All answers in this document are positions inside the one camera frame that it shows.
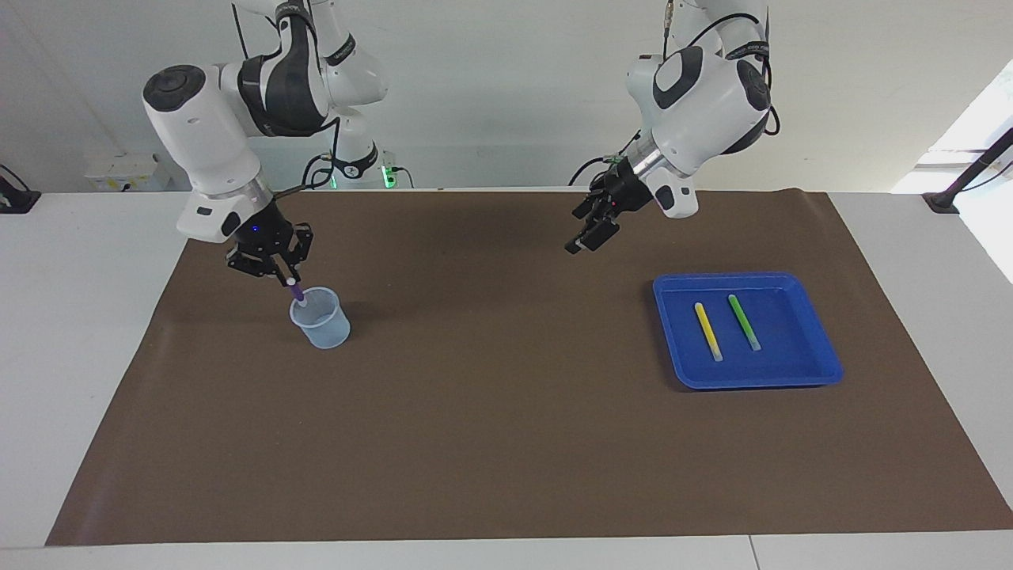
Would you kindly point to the brown table mat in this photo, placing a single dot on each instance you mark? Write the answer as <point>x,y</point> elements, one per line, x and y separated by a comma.
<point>506,443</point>

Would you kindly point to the translucent plastic cup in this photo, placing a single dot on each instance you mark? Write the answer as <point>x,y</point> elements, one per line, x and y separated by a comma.
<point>324,332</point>

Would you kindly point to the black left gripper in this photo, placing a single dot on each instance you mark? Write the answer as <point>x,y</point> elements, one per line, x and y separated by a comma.
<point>625,194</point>

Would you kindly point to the green pen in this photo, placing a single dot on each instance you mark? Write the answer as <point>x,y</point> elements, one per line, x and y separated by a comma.
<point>744,321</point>

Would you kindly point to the yellow pen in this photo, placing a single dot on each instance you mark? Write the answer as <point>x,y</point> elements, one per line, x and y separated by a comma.
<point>707,328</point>

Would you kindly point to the black clamp stand with pole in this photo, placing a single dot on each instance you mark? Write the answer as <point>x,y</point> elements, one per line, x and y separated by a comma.
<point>942,202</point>

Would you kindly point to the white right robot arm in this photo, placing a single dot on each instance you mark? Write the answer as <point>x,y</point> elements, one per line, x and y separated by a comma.
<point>206,134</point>

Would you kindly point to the blue plastic tray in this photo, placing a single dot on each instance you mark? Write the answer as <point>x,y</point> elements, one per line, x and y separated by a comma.
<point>791,364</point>

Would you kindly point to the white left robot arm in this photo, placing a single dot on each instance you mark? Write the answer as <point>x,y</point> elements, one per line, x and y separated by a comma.
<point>704,103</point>

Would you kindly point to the small black table clamp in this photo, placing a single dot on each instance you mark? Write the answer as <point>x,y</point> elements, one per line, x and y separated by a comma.
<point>16,202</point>

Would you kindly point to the white power strip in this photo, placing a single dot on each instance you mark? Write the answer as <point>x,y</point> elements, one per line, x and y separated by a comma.
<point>119,170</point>

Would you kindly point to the purple pen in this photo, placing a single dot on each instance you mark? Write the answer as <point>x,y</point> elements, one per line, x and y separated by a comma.
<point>297,294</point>

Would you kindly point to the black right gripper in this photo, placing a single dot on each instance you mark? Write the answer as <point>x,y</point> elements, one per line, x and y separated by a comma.
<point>269,233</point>

